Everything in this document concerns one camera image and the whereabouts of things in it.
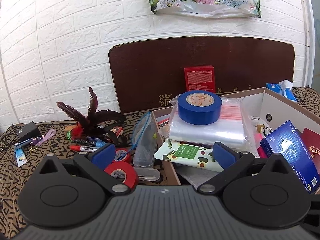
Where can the white cardboard storage box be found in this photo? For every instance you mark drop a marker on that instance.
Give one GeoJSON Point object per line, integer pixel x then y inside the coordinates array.
{"type": "Point", "coordinates": [267, 111]}

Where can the blue small carton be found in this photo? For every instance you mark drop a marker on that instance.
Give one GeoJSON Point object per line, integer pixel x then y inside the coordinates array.
{"type": "Point", "coordinates": [286, 141]}

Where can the pink masks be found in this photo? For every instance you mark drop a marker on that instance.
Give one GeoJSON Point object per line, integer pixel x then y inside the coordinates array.
{"type": "Point", "coordinates": [233, 128]}

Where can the blue tissue pack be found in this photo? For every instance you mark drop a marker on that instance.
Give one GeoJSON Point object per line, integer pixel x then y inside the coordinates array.
{"type": "Point", "coordinates": [283, 88]}

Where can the black Flash Color marker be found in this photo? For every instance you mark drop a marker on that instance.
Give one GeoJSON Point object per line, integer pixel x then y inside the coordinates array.
{"type": "Point", "coordinates": [90, 143]}

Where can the avocado pattern pouch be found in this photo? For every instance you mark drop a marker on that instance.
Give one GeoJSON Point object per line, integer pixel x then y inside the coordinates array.
{"type": "Point", "coordinates": [186, 154]}

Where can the red tape roll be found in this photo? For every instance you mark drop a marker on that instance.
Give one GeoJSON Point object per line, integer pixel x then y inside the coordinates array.
{"type": "Point", "coordinates": [124, 172]}

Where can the red box against board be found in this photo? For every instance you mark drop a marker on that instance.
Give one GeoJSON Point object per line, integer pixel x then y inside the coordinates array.
{"type": "Point", "coordinates": [200, 78]}

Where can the black cardboard box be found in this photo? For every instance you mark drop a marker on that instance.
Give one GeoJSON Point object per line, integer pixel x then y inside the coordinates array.
{"type": "Point", "coordinates": [28, 131]}

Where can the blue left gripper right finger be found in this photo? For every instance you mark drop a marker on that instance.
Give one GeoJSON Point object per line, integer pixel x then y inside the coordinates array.
{"type": "Point", "coordinates": [224, 155]}

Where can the blue whiteboard marker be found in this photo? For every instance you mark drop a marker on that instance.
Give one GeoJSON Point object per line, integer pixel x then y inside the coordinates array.
{"type": "Point", "coordinates": [31, 141]}

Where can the small brown wooden block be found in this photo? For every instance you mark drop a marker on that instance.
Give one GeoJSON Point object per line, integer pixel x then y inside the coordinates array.
{"type": "Point", "coordinates": [68, 128]}

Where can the clear blue zip pouch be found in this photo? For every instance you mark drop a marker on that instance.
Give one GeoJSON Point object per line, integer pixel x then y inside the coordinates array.
{"type": "Point", "coordinates": [144, 142]}

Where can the blue white cream tube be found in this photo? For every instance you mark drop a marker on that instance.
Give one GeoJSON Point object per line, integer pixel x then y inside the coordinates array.
{"type": "Point", "coordinates": [20, 157]}

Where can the dark red booklet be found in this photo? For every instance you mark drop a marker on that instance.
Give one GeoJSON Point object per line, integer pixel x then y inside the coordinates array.
{"type": "Point", "coordinates": [311, 141]}

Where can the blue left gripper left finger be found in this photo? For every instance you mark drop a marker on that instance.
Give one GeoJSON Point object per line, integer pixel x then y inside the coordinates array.
{"type": "Point", "coordinates": [103, 156]}

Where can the pink highlighter marker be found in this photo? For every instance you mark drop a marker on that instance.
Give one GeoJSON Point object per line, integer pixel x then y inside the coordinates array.
{"type": "Point", "coordinates": [258, 138]}

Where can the red feather toy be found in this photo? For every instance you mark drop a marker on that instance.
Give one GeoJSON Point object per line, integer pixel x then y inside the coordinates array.
{"type": "Point", "coordinates": [97, 123]}

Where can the red marker pen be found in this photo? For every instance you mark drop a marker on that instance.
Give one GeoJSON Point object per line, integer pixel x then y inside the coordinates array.
{"type": "Point", "coordinates": [88, 149]}

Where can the blue tape roll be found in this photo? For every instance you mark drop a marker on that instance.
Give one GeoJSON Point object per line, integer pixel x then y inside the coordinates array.
{"type": "Point", "coordinates": [199, 107]}

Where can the dark brown wooden board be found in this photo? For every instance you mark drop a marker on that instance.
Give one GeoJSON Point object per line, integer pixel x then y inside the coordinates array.
{"type": "Point", "coordinates": [148, 74]}

